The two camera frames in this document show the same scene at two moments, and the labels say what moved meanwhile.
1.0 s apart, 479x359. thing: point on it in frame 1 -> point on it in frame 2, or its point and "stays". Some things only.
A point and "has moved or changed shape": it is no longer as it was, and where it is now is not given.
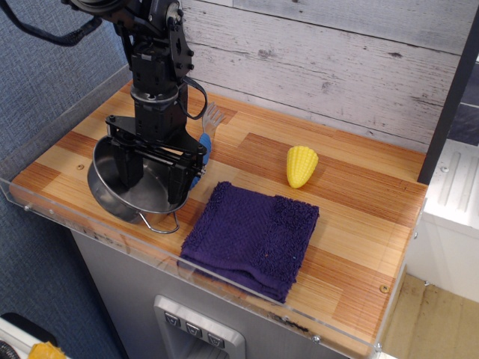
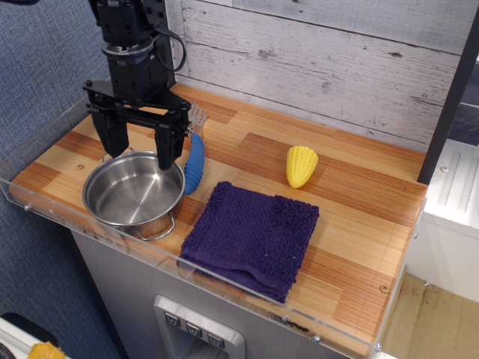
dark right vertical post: x=453 y=100 stays
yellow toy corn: x=301 y=161 stays
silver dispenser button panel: x=186 y=333 stays
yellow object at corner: x=46 y=351 stays
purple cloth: x=250 y=239 stays
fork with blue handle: x=211 y=118 has moved or changed shape
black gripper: x=162 y=133 -> x=142 y=86
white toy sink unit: x=444 y=253 stays
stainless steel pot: x=148 y=199 has moved or changed shape
